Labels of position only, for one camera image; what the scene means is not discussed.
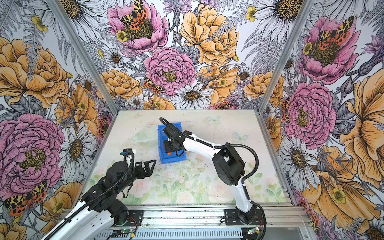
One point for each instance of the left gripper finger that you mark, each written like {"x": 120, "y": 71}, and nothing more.
{"x": 148, "y": 166}
{"x": 143, "y": 175}

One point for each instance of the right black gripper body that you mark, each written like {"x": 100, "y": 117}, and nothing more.
{"x": 172, "y": 147}

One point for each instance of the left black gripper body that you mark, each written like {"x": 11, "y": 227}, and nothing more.
{"x": 133, "y": 176}

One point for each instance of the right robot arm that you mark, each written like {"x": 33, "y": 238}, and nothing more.
{"x": 228, "y": 164}

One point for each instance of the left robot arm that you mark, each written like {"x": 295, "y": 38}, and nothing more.
{"x": 99, "y": 208}

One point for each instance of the blue plastic bin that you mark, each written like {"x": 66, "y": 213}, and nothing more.
{"x": 164, "y": 158}

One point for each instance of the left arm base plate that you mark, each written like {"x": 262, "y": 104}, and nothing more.
{"x": 134, "y": 218}

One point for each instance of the aluminium front rail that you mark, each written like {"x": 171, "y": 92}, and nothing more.
{"x": 209, "y": 216}

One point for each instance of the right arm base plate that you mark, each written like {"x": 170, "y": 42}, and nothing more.
{"x": 234, "y": 217}

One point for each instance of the white slotted cable duct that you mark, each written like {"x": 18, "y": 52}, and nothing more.
{"x": 171, "y": 234}

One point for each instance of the right aluminium corner post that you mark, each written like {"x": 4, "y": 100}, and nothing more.
{"x": 291, "y": 40}

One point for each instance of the aluminium corner post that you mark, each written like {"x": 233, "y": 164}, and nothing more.
{"x": 291, "y": 40}
{"x": 69, "y": 30}

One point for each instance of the left aluminium corner post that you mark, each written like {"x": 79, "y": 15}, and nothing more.
{"x": 69, "y": 30}

